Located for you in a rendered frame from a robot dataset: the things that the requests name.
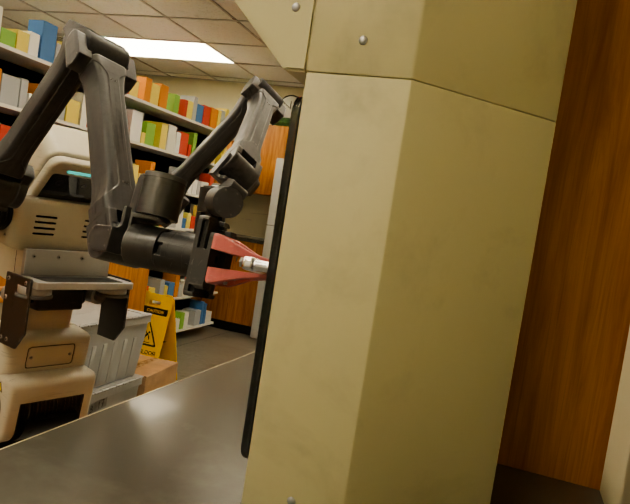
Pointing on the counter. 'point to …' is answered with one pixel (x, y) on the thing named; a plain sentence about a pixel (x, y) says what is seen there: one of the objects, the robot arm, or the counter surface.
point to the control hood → (284, 30)
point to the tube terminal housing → (406, 250)
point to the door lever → (254, 265)
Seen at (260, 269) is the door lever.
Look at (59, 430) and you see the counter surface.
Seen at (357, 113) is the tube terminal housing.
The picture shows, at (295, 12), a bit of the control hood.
